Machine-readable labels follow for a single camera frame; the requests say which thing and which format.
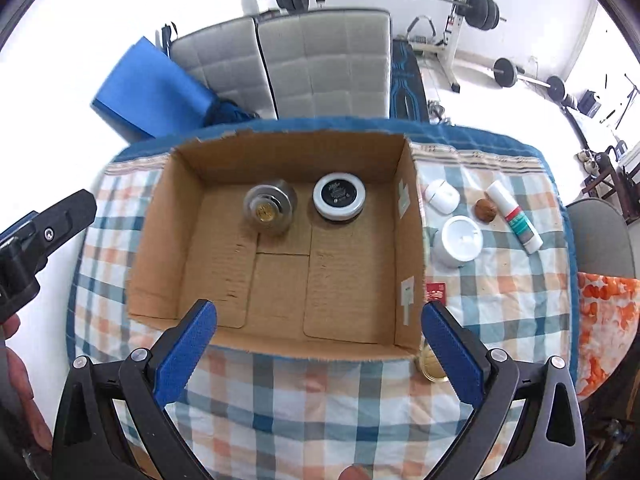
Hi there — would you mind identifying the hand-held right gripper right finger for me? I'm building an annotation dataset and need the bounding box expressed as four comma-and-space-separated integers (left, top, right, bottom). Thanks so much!
421, 301, 587, 480

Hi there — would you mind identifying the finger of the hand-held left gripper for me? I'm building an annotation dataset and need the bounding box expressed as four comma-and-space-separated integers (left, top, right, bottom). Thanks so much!
0, 211, 41, 242
10, 189, 97, 273

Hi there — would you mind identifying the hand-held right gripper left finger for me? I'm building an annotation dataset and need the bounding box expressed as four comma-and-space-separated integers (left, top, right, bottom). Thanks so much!
51, 299, 218, 480

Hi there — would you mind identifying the white round jar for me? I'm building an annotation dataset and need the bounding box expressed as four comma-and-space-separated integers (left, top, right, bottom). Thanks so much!
432, 215, 484, 267

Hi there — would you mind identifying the cardboard box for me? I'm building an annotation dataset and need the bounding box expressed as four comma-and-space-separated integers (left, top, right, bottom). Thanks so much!
126, 129, 427, 363

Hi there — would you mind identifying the white tube red green label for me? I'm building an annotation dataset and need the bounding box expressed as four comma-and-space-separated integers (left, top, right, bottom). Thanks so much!
486, 181, 544, 254

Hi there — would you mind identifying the white earbud case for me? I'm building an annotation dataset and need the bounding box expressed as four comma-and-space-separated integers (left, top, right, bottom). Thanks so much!
424, 179, 460, 216

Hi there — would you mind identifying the person's left hand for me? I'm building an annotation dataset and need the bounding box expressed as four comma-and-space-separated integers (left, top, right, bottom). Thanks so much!
0, 312, 53, 453

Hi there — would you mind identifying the checked tablecloth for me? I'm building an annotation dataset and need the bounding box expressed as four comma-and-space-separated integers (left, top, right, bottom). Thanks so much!
67, 117, 581, 480

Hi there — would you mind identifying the blue folded mat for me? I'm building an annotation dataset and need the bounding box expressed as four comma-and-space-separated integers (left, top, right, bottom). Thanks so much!
90, 36, 216, 141

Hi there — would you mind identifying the orange patterned cushion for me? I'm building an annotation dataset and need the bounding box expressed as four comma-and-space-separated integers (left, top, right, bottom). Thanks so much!
575, 271, 640, 401

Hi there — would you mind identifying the silver metal tin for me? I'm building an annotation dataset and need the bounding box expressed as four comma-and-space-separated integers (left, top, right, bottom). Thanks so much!
243, 178, 298, 234

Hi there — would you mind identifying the grey chair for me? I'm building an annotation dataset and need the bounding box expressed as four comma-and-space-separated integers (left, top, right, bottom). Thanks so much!
565, 197, 636, 281

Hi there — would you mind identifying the dark blue knit cloth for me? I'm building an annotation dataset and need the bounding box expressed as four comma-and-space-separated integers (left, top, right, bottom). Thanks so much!
205, 95, 259, 126

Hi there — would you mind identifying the round tin with black lid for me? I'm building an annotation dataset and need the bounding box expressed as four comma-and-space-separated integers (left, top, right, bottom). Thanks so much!
313, 172, 366, 221

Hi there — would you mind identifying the grey quilted cushion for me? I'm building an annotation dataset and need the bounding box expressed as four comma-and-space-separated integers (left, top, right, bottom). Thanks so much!
170, 16, 278, 121
256, 7, 392, 120

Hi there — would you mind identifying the dark wooden chair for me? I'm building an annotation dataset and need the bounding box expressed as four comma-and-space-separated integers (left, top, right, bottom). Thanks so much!
582, 142, 632, 221

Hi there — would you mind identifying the black blue bench pad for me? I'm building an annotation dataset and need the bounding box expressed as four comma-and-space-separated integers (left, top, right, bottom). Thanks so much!
391, 37, 428, 121

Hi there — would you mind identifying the dark blue box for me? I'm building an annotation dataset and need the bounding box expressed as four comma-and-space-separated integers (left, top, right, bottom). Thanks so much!
580, 90, 606, 118

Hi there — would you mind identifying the short barbell with black plates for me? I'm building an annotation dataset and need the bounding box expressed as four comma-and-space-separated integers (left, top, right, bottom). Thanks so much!
492, 57, 581, 106

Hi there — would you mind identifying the white weight rack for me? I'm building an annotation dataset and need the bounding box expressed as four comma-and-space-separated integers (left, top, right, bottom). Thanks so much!
310, 0, 478, 93

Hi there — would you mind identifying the black stand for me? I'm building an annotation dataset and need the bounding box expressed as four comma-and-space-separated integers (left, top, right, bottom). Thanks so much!
600, 74, 640, 131

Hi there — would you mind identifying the grey cable handle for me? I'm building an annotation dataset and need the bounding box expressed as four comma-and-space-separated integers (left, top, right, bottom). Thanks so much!
406, 16, 441, 46

